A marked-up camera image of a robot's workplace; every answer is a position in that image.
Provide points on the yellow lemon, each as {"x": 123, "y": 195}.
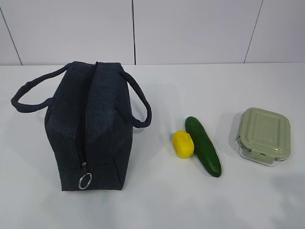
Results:
{"x": 183, "y": 144}

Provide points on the green cucumber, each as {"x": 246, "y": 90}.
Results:
{"x": 203, "y": 147}

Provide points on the dark navy fabric lunch bag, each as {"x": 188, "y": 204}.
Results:
{"x": 89, "y": 123}

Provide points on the glass container with green lid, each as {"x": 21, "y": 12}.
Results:
{"x": 264, "y": 136}

